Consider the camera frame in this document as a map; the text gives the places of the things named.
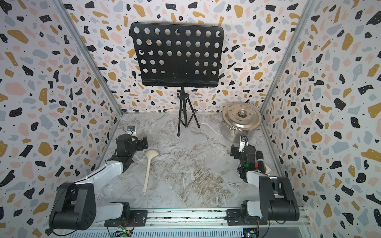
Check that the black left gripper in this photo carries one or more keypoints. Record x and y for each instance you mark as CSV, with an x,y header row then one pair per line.
x,y
140,146

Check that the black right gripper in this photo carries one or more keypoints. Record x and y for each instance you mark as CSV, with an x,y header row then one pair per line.
x,y
235,150

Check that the stainless steel pot lid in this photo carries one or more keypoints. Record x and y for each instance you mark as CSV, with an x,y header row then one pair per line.
x,y
241,116

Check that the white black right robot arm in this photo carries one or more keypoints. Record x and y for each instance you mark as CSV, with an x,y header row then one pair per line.
x,y
276,201

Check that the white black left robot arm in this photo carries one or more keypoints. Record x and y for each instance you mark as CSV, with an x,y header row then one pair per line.
x,y
75,206

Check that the black tripod stand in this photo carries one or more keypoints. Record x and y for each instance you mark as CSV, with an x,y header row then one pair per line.
x,y
183,117

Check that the right green circuit board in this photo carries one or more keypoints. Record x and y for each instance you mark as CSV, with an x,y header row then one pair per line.
x,y
250,233

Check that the green circuit board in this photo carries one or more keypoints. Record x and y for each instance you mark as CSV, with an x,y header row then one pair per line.
x,y
121,232
250,233

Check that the left green circuit board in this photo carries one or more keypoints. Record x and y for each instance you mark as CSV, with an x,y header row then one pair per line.
x,y
121,232

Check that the black perforated music stand desk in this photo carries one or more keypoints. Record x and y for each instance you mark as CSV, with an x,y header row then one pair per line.
x,y
178,55

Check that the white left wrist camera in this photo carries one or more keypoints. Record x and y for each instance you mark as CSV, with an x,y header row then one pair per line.
x,y
131,130

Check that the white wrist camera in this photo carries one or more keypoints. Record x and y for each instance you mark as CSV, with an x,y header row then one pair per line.
x,y
243,143
131,130

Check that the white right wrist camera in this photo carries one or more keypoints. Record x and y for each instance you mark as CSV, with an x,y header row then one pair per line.
x,y
243,143

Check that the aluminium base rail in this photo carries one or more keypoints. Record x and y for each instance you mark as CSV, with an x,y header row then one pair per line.
x,y
197,223

